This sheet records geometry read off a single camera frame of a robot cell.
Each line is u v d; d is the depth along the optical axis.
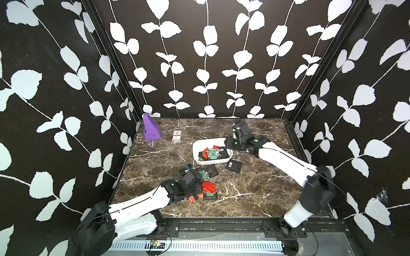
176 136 1.08
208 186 0.86
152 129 1.02
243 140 0.63
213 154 0.96
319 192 0.45
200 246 0.70
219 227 0.76
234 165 0.96
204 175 0.91
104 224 0.40
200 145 1.03
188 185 0.61
